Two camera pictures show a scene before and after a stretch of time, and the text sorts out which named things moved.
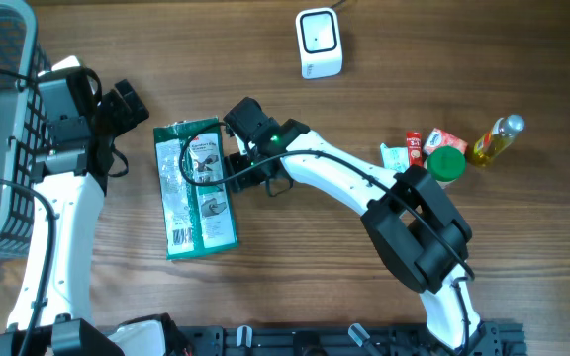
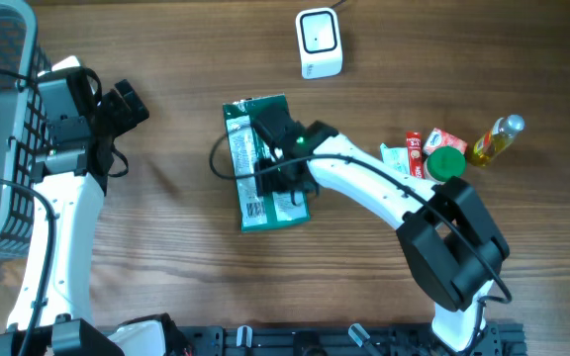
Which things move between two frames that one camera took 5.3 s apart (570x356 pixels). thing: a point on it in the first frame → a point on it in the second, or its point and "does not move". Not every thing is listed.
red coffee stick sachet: (415, 147) does not move
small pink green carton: (446, 164) does not move
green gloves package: (197, 204) → (249, 149)
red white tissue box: (438, 138) does not move
